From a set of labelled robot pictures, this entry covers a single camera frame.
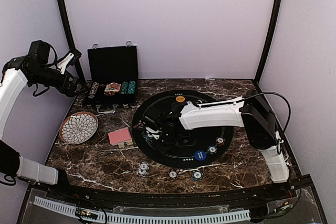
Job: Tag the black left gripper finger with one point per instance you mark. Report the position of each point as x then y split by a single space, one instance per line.
81 87
70 59

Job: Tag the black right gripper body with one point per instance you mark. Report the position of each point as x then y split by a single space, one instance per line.
168 138

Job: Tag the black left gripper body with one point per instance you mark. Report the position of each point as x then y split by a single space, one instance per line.
60 86

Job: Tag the brown white chip stack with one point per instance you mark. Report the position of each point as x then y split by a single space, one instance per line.
172 175

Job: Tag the blue white chip stack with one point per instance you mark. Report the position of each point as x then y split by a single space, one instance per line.
143 170

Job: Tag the red playing card deck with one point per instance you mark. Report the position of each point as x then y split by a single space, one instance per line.
120 138

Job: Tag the teal blue chip stack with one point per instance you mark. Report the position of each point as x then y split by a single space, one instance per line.
197 175

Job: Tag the red chip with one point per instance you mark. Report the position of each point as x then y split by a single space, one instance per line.
220 141

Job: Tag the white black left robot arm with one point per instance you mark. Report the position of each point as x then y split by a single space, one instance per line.
27 71

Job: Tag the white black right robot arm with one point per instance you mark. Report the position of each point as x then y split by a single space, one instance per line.
251 112

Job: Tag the blue tan chip row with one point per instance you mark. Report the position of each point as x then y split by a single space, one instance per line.
93 90

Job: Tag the orange big blind button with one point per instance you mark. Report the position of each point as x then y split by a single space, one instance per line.
180 98

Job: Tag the red dice set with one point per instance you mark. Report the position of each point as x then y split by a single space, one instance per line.
109 93

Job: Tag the boxed card deck in case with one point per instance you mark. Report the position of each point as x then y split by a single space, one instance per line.
112 88

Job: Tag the round black poker mat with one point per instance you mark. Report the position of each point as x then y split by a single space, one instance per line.
181 154

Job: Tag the black poker chip case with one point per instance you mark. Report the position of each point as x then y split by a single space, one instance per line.
112 64

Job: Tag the blue small blind button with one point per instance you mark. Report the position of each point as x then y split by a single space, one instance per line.
200 155

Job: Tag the floral ceramic plate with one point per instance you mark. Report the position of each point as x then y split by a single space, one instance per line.
78 128

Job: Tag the teal chip row left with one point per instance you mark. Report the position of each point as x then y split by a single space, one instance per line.
124 87

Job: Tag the teal chip row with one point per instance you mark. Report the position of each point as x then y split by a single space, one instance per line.
124 87
131 87

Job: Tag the teal chip row right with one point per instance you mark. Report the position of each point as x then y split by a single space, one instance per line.
131 87

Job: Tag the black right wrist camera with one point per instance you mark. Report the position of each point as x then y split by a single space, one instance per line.
148 121

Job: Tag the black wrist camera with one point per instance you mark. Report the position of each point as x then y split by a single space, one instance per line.
41 49
148 121

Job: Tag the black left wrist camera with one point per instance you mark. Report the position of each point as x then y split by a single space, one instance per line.
41 49

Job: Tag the black left frame post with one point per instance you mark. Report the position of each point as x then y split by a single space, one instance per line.
69 38

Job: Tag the white cable duct strip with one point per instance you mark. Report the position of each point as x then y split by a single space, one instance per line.
142 215

